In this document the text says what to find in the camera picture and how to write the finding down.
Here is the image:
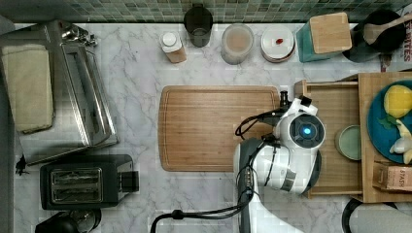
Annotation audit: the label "black pot with wooden spoon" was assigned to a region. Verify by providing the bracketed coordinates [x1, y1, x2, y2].
[343, 10, 411, 63]

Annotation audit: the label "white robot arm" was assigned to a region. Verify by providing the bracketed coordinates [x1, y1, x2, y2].
[233, 96, 326, 233]

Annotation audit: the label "white lidded round container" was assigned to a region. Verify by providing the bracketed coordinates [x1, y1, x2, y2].
[260, 25, 295, 63]

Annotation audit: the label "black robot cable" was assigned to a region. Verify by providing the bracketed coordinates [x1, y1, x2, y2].
[150, 108, 290, 233]

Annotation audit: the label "bamboo cutting board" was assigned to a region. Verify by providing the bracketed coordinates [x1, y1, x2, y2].
[158, 85, 280, 172]

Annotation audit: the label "yellow lemon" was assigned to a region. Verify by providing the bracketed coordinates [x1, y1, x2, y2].
[384, 84, 412, 118]

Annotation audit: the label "grey round object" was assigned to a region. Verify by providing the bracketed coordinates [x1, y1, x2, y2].
[341, 199, 412, 233]

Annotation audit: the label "dark glass cup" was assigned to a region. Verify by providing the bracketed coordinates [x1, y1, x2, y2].
[184, 4, 213, 48]

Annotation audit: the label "small white lidded bottle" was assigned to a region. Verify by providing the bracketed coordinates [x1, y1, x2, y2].
[160, 32, 187, 63]

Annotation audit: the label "white garlic pieces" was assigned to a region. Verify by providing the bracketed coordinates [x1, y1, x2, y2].
[390, 119, 412, 164]

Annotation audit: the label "glass jar with white lid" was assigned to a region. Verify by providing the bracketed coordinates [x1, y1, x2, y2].
[221, 23, 254, 65]

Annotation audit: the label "teal box with wooden lid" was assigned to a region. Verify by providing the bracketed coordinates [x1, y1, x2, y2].
[296, 12, 352, 63]

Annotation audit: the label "black toaster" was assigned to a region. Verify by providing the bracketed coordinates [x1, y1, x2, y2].
[40, 154, 139, 210]

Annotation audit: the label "green ceramic bowl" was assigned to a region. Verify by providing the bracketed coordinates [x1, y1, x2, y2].
[334, 125, 361, 161]

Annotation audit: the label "beige folded towel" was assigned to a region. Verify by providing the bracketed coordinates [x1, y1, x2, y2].
[1, 45, 53, 133]

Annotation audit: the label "stainless steel dish rack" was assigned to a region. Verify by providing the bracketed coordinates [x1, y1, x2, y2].
[1, 20, 119, 166]

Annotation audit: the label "blue plate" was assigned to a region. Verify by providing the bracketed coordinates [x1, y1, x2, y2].
[366, 80, 412, 164]

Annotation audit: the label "bamboo cabinet box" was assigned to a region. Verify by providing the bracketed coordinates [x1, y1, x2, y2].
[345, 72, 412, 203]

